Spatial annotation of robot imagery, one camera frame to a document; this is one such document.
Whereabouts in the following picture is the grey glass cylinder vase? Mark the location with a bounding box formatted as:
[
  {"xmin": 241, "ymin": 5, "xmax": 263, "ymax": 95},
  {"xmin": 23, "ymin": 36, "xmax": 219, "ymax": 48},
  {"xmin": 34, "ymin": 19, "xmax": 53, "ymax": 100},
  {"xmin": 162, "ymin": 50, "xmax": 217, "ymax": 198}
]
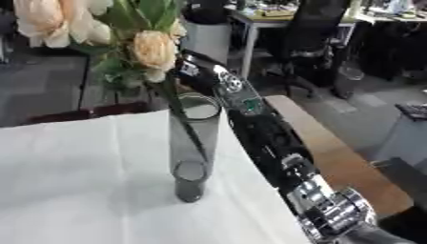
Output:
[{"xmin": 167, "ymin": 91, "xmax": 224, "ymax": 204}]

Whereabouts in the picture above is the black office chair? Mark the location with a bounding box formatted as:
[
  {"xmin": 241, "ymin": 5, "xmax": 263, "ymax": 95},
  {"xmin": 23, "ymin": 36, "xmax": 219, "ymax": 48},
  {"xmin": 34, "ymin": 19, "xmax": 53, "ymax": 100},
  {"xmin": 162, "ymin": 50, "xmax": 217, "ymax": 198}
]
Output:
[{"xmin": 272, "ymin": 0, "xmax": 360, "ymax": 99}]

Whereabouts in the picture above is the grey pedestal cabinet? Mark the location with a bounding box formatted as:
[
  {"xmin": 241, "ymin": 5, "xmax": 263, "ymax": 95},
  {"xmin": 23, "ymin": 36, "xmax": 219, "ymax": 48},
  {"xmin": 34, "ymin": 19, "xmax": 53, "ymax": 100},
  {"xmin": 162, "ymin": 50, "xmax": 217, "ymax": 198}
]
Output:
[{"xmin": 372, "ymin": 113, "xmax": 427, "ymax": 168}]

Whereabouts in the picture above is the white office desk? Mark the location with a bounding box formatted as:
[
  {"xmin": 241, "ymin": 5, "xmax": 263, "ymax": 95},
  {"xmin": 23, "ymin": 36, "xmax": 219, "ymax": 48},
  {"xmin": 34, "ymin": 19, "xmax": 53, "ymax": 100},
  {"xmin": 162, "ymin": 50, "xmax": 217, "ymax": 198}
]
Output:
[{"xmin": 225, "ymin": 9, "xmax": 360, "ymax": 80}]

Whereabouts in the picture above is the black tripod pole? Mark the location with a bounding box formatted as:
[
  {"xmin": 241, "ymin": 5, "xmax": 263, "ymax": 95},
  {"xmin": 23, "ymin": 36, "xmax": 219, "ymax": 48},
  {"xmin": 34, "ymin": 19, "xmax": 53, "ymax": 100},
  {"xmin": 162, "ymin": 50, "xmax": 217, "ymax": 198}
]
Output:
[{"xmin": 74, "ymin": 55, "xmax": 93, "ymax": 111}]

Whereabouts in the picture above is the peach artificial flower bunch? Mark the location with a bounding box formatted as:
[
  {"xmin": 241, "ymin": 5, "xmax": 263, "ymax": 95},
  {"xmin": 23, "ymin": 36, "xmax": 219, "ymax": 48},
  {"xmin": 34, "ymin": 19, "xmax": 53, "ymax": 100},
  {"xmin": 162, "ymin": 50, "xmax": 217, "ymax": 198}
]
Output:
[{"xmin": 11, "ymin": 0, "xmax": 213, "ymax": 168}]

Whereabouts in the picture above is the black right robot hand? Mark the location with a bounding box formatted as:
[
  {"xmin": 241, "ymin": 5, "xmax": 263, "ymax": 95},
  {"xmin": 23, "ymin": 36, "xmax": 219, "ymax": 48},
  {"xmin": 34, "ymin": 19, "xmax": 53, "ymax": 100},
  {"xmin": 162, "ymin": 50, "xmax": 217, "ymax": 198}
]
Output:
[{"xmin": 172, "ymin": 50, "xmax": 227, "ymax": 98}]

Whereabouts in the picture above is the dark red chair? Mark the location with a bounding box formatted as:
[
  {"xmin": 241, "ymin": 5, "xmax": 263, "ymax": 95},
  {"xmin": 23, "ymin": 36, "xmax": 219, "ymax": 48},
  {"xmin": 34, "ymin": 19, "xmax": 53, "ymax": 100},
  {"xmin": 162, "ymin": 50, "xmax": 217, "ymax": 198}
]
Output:
[{"xmin": 21, "ymin": 100, "xmax": 153, "ymax": 126}]

